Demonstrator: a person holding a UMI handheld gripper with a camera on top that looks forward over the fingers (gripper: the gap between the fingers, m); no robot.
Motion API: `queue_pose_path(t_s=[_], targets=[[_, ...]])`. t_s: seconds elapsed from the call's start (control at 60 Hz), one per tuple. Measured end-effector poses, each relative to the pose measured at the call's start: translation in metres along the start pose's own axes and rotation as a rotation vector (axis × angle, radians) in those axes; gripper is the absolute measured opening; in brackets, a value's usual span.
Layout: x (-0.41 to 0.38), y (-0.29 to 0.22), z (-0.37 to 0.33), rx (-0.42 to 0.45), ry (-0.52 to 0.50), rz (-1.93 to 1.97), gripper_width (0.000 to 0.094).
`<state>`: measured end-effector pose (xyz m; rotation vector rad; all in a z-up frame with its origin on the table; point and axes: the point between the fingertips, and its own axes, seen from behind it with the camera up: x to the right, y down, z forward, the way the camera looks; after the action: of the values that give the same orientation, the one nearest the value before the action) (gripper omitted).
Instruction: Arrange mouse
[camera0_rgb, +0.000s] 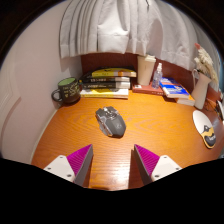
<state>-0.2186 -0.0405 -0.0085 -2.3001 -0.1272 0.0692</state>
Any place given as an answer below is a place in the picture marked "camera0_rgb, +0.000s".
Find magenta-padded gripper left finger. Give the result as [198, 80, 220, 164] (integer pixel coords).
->
[43, 143, 94, 188]

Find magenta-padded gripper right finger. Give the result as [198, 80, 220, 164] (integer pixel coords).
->
[133, 143, 183, 186]

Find grey black computer mouse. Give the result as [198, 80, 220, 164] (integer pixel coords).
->
[95, 106, 128, 138]

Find orange book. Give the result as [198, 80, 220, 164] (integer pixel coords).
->
[174, 94, 196, 107]

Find dark mug green inside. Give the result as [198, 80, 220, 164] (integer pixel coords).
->
[51, 77, 82, 105]

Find red-brown book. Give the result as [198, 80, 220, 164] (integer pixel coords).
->
[131, 83, 165, 96]

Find blue book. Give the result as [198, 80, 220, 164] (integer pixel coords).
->
[159, 77, 191, 100]

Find white yellow book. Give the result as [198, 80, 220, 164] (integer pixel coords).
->
[79, 87, 130, 100]

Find white ceramic vase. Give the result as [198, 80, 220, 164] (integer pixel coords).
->
[191, 68, 213, 110]

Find clear spray bottle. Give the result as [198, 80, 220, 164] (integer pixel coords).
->
[151, 62, 164, 90]

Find beige tumbler with lid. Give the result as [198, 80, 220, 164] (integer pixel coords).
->
[136, 54, 157, 87]

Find yellow black book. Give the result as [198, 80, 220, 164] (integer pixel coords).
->
[83, 67, 138, 79]

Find white artificial flowers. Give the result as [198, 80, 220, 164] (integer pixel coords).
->
[193, 42, 219, 88]

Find white curtain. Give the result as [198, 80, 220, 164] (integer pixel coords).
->
[59, 0, 211, 71]

